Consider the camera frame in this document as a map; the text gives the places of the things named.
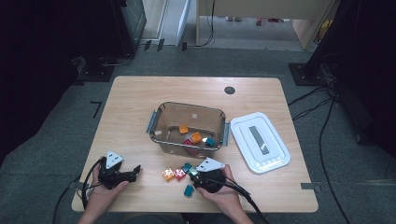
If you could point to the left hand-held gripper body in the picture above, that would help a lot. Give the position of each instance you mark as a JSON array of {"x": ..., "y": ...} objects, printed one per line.
[{"x": 111, "y": 175}]

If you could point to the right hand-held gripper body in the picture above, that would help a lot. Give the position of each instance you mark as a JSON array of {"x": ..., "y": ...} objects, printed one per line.
[{"x": 211, "y": 182}]

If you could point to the red square building block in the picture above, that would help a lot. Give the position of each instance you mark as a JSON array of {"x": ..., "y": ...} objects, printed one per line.
[{"x": 179, "y": 174}]

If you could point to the yellow-orange building block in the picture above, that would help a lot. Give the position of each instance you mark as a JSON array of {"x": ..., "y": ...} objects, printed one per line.
[
  {"x": 168, "y": 174},
  {"x": 184, "y": 129},
  {"x": 196, "y": 137}
]

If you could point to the transparent brown plastic container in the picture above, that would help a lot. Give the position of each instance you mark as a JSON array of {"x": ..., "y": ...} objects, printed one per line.
[{"x": 174, "y": 118}]

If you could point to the person's left hand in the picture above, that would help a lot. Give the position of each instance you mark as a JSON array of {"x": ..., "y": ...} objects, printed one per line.
[{"x": 99, "y": 197}]

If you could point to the person's right hand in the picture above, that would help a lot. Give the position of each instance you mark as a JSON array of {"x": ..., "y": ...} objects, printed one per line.
[{"x": 232, "y": 197}]

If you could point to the grey tape piece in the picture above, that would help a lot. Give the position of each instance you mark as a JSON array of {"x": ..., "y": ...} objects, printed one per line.
[
  {"x": 309, "y": 186},
  {"x": 76, "y": 185}
]

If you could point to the white container lid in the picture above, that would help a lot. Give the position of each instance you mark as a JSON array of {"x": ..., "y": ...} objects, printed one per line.
[{"x": 249, "y": 130}]

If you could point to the black tape corner mark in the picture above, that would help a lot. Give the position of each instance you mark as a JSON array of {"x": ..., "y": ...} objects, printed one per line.
[{"x": 97, "y": 109}]

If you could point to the dark round table grommet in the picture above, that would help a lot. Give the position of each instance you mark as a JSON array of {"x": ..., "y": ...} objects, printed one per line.
[{"x": 229, "y": 90}]

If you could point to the black stand base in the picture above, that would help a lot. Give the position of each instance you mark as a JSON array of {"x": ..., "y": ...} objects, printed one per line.
[
  {"x": 303, "y": 76},
  {"x": 95, "y": 73}
]

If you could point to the dark curtain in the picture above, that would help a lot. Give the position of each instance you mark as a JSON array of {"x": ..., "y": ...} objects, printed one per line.
[
  {"x": 37, "y": 62},
  {"x": 367, "y": 62}
]

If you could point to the dark cabinet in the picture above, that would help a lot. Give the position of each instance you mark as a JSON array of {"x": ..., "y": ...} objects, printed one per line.
[{"x": 134, "y": 21}]

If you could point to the white panel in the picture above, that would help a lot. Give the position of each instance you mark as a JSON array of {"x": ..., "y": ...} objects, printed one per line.
[{"x": 183, "y": 21}]

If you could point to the white shoes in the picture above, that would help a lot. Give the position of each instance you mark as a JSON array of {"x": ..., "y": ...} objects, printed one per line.
[{"x": 233, "y": 18}]

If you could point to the red shoes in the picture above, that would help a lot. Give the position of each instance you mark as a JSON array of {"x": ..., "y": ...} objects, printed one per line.
[{"x": 267, "y": 20}]

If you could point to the light wooden desk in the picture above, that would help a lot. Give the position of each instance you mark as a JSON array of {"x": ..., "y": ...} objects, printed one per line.
[{"x": 264, "y": 7}]

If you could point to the yellow object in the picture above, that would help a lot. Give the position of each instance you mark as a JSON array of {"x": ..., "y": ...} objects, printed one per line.
[{"x": 325, "y": 31}]

